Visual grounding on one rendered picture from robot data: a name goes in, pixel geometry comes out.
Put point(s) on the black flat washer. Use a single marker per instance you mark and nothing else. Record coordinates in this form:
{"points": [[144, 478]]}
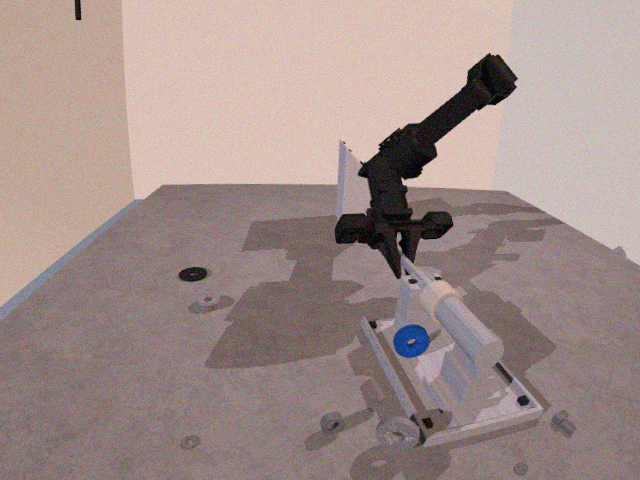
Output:
{"points": [[200, 273]]}

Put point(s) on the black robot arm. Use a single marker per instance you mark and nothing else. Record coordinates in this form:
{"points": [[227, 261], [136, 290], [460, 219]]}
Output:
{"points": [[409, 149]]}

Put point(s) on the blue ring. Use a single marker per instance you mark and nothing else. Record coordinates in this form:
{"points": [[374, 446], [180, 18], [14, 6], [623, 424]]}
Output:
{"points": [[407, 333]]}

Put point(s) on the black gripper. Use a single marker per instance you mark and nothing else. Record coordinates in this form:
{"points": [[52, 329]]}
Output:
{"points": [[392, 215]]}

